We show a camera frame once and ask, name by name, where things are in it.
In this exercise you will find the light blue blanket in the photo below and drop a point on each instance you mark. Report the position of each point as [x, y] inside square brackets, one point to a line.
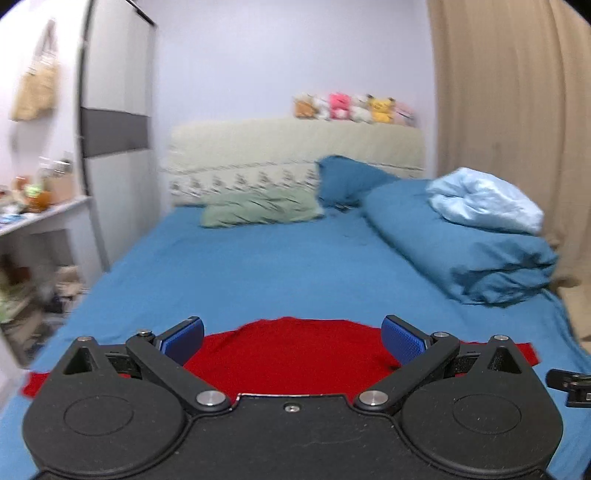
[481, 200]

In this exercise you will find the green pillow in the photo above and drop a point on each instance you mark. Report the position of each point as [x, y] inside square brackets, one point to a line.
[261, 206]

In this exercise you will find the blue bed sheet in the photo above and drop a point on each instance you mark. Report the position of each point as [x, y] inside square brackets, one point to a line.
[335, 268]

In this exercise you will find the cream quilted headboard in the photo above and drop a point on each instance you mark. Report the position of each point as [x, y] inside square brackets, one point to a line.
[217, 157]

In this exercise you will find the beige hanging tote bag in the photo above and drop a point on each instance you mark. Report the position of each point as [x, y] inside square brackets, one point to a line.
[38, 87]

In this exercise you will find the woven storage basket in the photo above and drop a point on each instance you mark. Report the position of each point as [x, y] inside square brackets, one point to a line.
[61, 188]

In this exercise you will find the red knit garment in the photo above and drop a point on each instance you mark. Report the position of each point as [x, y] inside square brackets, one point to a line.
[290, 356]

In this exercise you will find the beige curtain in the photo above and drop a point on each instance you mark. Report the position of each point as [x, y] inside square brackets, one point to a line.
[513, 89]

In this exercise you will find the light pink plush toy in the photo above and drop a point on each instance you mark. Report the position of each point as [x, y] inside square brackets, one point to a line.
[404, 115]

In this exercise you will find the blue folded duvet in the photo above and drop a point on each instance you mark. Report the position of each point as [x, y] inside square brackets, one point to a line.
[471, 265]

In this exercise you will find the white desk shelf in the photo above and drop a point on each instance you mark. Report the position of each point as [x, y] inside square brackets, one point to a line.
[56, 259]

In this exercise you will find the dark blue pillow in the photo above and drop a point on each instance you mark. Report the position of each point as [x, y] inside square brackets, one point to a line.
[344, 182]

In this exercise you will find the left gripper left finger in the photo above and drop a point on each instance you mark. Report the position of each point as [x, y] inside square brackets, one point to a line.
[161, 360]

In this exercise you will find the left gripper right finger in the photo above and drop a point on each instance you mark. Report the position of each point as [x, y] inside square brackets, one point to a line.
[423, 359]

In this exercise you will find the yellow plush toy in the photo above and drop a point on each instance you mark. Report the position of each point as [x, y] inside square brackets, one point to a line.
[382, 109]

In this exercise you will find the white plush toy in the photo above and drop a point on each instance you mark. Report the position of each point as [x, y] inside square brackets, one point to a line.
[359, 109]

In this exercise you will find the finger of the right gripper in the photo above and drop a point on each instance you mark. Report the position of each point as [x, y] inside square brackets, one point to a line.
[577, 386]

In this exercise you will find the white grey wardrobe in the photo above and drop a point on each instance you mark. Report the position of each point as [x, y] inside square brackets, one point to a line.
[119, 166]

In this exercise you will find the brown plush toy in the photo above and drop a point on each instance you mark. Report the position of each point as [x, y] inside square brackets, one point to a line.
[304, 107]

